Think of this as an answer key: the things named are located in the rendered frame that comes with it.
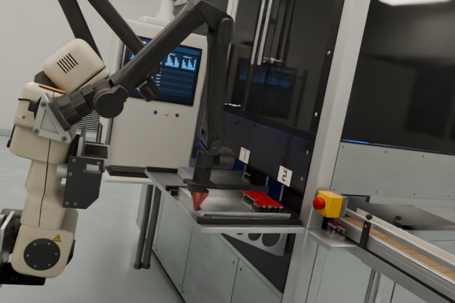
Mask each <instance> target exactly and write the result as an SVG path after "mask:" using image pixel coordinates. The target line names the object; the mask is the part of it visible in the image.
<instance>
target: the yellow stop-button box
mask: <svg viewBox="0 0 455 303"><path fill-rule="evenodd" d="M317 197H320V198H322V199H323V201H324V207H323V208H322V209H321V210H316V209H314V210H315V211H316V212H319V213H320V214H322V215H324V216H325V217H329V218H343V216H344V212H345V207H346V203H347V197H345V196H343V195H341V194H339V193H337V192H335V191H318V196H317Z"/></svg>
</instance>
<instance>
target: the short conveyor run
mask: <svg viewBox="0 0 455 303"><path fill-rule="evenodd" d="M345 214H347V215H349V216H351V217H343V218H333V221H337V222H338V223H339V224H342V225H343V226H344V227H347V234H346V238H345V239H347V240H349V241H350V242H351V243H354V244H355V245H356V246H357V248H356V251H348V252H349V253H351V254H353V255H354V256H356V257H357V258H359V259H360V260H362V261H363V262H365V263H366V264H368V265H370V266H371V267H372V268H374V269H376V270H377V271H379V272H380V273H382V274H384V275H385V276H386V277H388V278H390V279H391V280H393V281H394V282H396V283H397V284H399V285H401V286H402V287H404V288H405V289H407V290H408V291H409V292H412V293H413V294H414V295H416V296H418V297H419V298H420V299H422V300H424V301H425V302H427V303H455V256H454V255H452V254H450V253H448V252H446V251H444V250H442V249H440V248H438V247H436V246H434V245H431V244H429V243H427V242H425V241H423V240H421V239H419V238H417V237H415V236H413V235H411V234H409V233H407V232H405V231H403V230H401V229H400V225H401V223H399V220H401V219H402V216H400V215H398V214H397V215H395V219H396V221H393V225H391V224H389V223H387V222H385V221H383V220H381V219H379V218H377V217H375V216H373V215H371V214H369V213H367V212H365V211H363V210H361V209H359V208H357V210H356V213H355V212H353V211H351V210H350V209H348V208H346V211H345Z"/></svg>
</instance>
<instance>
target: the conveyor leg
mask: <svg viewBox="0 0 455 303"><path fill-rule="evenodd" d="M361 262H363V261H362V260H361ZM363 263H364V264H366V263H365V262H363ZM366 265H367V266H369V267H370V268H371V269H372V270H371V273H370V278H369V282H368V287H367V290H366V296H365V299H364V303H381V298H382V294H383V290H384V286H385V281H386V278H387V277H386V276H385V275H384V274H382V273H380V272H379V271H377V270H376V269H374V268H372V267H371V266H370V265H368V264H366Z"/></svg>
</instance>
